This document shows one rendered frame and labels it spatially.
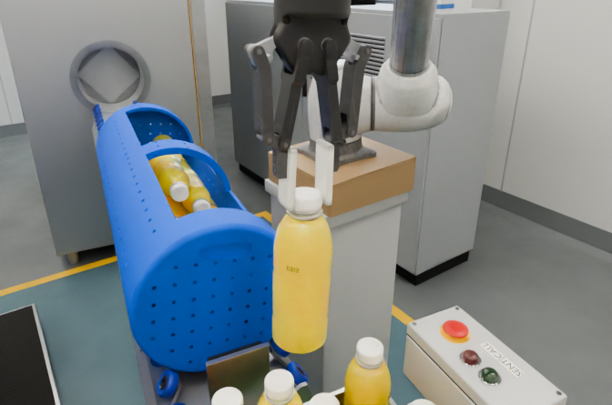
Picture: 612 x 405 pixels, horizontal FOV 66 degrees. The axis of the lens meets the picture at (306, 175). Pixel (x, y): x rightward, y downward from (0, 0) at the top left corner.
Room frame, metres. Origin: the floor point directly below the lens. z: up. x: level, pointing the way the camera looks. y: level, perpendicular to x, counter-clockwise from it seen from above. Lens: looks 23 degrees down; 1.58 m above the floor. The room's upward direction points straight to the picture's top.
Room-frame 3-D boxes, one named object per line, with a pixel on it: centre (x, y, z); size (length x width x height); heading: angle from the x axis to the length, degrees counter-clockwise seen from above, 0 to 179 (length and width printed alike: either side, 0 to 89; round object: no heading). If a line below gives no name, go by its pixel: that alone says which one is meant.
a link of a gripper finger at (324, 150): (0.49, -0.02, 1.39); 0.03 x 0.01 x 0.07; 26
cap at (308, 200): (0.47, 0.00, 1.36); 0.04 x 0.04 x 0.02
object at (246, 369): (0.57, 0.11, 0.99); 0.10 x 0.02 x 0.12; 116
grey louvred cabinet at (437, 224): (3.18, -0.18, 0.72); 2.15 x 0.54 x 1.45; 35
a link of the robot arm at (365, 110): (1.33, -0.09, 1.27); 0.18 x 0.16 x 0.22; 84
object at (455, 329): (0.55, -0.22, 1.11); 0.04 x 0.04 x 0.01
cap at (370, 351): (0.53, -0.09, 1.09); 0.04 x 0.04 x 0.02
